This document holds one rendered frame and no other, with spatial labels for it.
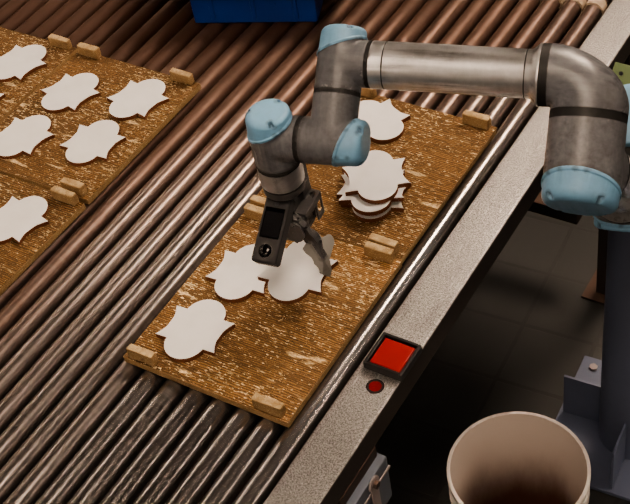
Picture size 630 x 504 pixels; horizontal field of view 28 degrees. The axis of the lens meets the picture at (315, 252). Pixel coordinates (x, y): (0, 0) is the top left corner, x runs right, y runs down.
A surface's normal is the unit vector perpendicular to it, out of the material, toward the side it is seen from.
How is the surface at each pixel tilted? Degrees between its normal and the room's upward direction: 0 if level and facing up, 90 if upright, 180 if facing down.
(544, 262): 0
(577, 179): 44
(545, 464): 87
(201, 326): 0
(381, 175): 0
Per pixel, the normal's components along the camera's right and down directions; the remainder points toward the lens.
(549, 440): -0.56, 0.60
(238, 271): -0.13, -0.70
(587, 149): -0.18, -0.05
